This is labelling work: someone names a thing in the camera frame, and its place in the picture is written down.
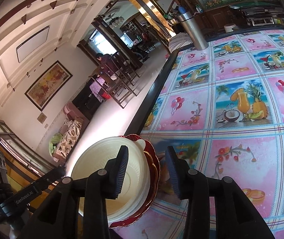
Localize patterned sofa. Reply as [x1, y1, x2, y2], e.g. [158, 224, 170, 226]
[49, 102, 89, 163]

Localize red gold-rimmed plate stack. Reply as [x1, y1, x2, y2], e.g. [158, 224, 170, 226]
[109, 134, 161, 229]

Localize floral plastic tablecloth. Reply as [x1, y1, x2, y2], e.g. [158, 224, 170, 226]
[114, 29, 284, 238]

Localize wooden dining chair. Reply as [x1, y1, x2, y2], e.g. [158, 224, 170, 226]
[89, 63, 139, 109]

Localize seated person in background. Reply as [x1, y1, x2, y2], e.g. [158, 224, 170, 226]
[96, 53, 118, 75]

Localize steel thermos flask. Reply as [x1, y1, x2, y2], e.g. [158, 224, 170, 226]
[178, 12, 208, 51]

